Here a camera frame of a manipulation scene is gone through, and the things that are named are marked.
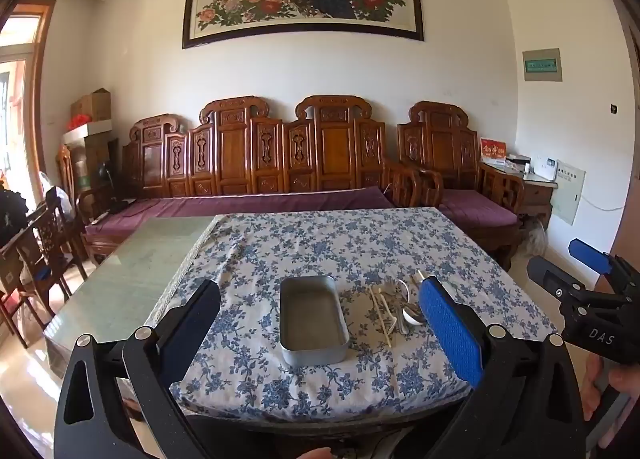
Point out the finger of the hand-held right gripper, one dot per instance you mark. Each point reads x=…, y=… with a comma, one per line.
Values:
x=550, y=276
x=592, y=255

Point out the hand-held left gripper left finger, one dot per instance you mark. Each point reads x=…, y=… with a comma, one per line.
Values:
x=190, y=334

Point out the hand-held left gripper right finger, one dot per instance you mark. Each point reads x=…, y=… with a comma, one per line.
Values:
x=450, y=329

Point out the metal fork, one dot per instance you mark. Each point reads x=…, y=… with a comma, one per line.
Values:
x=392, y=296

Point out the white chopstick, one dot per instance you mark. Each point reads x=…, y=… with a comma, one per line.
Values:
x=382, y=317

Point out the brown chopstick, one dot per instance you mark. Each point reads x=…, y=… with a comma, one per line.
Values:
x=382, y=301

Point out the rectangular metal box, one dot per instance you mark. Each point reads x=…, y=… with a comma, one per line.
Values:
x=312, y=319

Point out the person's right hand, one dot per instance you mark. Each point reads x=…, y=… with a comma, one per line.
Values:
x=590, y=389

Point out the brown wooden board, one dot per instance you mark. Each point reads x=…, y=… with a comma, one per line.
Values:
x=627, y=239

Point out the grey fluffy duster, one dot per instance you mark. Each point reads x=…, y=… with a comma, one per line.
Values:
x=534, y=236

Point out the wooden side table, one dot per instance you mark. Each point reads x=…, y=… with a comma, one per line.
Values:
x=540, y=194

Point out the white telephone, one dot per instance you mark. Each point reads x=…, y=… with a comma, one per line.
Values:
x=545, y=169

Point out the purple armchair cushion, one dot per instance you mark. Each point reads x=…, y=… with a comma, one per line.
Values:
x=475, y=209

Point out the purple sofa cushion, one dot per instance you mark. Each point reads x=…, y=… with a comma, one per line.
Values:
x=225, y=204

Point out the red box on table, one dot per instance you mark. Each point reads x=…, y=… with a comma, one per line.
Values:
x=492, y=150

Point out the blue floral tablecloth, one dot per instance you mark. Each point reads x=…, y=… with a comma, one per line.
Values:
x=300, y=244

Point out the carved wooden dining chair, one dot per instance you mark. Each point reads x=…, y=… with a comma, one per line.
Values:
x=12, y=289
x=50, y=244

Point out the carved wooden sofa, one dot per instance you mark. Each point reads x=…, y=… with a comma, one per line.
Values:
x=235, y=154

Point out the white plastic bag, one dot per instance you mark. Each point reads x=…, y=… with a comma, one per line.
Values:
x=60, y=194

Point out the stack of boxes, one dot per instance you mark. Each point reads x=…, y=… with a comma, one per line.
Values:
x=95, y=159

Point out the black bag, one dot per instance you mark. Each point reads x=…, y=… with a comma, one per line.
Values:
x=12, y=214

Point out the white box red contents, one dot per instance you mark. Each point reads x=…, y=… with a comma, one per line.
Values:
x=87, y=131

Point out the brown cardboard box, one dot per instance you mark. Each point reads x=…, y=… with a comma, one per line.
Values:
x=92, y=106

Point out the white wall panel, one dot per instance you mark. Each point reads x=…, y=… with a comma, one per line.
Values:
x=567, y=191

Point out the green wall box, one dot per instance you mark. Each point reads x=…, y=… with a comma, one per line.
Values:
x=541, y=65

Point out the wooden door frame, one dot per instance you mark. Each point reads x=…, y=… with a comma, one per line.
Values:
x=37, y=89

